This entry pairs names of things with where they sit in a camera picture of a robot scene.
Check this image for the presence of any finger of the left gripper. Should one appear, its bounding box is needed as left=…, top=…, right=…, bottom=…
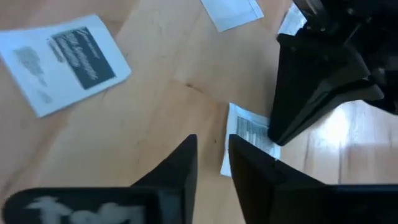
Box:
left=267, top=32, right=385, bottom=146

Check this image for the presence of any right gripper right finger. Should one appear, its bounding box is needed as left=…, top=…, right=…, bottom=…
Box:
left=229, top=134, right=398, bottom=224

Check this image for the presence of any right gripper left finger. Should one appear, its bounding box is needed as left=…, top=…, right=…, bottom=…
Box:
left=1, top=134, right=198, bottom=224

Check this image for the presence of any white text-printed packet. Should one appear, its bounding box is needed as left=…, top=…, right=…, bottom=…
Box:
left=220, top=102, right=282, bottom=178

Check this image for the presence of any white narrow bandage packet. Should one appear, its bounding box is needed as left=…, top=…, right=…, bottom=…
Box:
left=277, top=2, right=308, bottom=35

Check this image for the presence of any white gauze pad packet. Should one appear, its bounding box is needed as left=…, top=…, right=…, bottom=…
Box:
left=200, top=0, right=265, bottom=33

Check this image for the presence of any BZK towelette packet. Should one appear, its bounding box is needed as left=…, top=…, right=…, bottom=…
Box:
left=0, top=14, right=132, bottom=119

